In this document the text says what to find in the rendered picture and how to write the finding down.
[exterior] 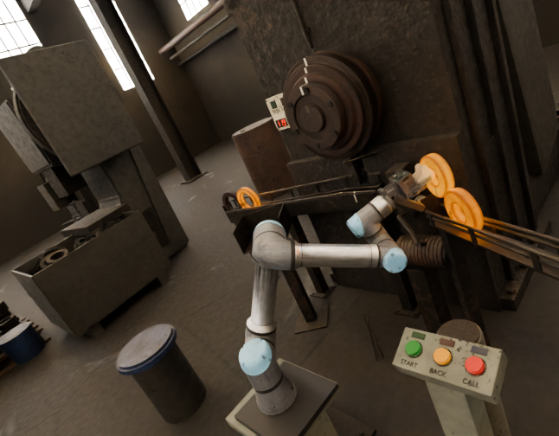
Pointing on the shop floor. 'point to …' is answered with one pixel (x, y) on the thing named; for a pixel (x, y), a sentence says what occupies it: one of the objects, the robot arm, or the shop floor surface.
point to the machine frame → (411, 118)
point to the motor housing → (427, 278)
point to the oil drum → (265, 157)
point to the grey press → (81, 139)
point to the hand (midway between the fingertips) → (434, 170)
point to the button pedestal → (455, 381)
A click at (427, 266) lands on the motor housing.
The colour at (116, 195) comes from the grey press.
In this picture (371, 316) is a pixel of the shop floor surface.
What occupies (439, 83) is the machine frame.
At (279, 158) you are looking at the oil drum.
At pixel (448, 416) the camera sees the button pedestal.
